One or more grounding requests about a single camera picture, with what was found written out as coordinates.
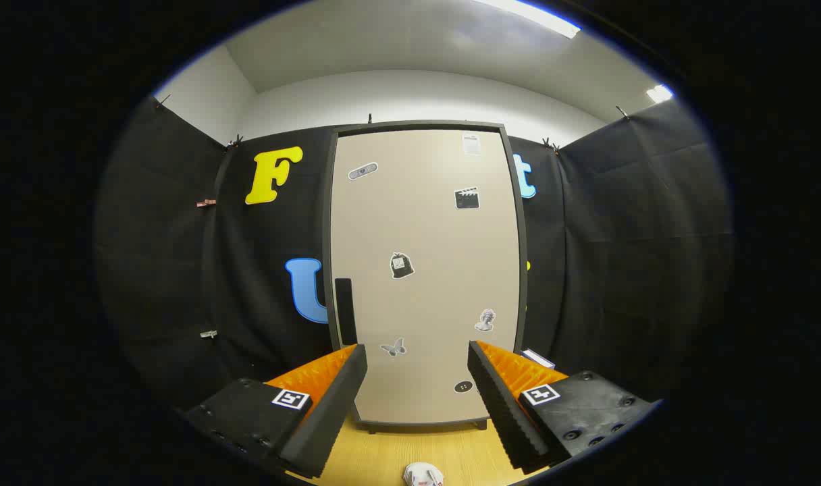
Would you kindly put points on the black backdrop cloth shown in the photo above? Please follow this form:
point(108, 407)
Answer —
point(167, 236)

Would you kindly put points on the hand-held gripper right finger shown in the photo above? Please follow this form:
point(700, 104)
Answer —
point(505, 412)

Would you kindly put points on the long ceiling light panel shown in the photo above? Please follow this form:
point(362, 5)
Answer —
point(532, 15)

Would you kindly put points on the black binder clip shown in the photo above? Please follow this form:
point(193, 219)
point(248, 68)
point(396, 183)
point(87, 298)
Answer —
point(551, 144)
point(623, 113)
point(162, 102)
point(235, 142)

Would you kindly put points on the white shoe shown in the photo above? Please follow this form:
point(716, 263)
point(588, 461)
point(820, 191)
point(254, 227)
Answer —
point(422, 474)

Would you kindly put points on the grey shoe cabinet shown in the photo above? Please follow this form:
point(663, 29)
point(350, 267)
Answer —
point(327, 223)

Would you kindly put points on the small ceiling light panel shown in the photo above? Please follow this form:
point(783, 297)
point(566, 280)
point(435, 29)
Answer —
point(659, 93)

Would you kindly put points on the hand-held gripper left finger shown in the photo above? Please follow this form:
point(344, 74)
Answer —
point(329, 412)

